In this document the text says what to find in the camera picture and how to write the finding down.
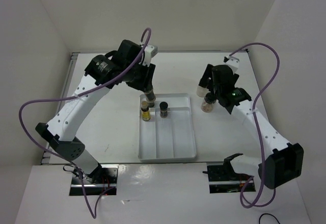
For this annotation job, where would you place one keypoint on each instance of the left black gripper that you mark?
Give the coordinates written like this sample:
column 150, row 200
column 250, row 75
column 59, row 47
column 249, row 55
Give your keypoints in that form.
column 146, row 83

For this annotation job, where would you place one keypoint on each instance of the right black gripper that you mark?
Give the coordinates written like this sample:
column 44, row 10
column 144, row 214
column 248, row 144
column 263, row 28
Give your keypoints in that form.
column 208, row 73

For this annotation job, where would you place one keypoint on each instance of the tall yellow-label glass bottle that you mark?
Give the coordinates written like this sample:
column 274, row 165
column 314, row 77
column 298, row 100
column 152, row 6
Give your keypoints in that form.
column 150, row 98

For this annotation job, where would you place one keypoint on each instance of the white-powder shaker bottle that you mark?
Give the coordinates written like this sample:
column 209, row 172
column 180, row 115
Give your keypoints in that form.
column 202, row 91

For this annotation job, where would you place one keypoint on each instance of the brown-powder shaker bottle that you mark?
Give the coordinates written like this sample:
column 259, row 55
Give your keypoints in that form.
column 208, row 102

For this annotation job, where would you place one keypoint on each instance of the black-cap spice jar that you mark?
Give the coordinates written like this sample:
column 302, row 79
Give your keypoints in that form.
column 163, row 106

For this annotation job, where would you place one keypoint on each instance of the small yellow-label brown bottle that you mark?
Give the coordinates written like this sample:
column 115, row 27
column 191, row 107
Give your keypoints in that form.
column 145, row 111

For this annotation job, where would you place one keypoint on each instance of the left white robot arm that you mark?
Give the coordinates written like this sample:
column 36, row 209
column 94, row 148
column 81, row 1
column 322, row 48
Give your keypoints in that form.
column 131, row 64

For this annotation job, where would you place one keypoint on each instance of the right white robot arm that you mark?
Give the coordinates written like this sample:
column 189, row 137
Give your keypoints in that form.
column 282, row 161

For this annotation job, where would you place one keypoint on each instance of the white divided organizer tray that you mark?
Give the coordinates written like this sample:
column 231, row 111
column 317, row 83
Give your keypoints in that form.
column 170, row 139

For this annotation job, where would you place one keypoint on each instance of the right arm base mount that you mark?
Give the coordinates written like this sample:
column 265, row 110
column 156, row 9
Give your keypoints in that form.
column 221, row 181

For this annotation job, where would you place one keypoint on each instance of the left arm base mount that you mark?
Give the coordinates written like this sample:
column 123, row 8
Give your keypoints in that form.
column 106, row 183

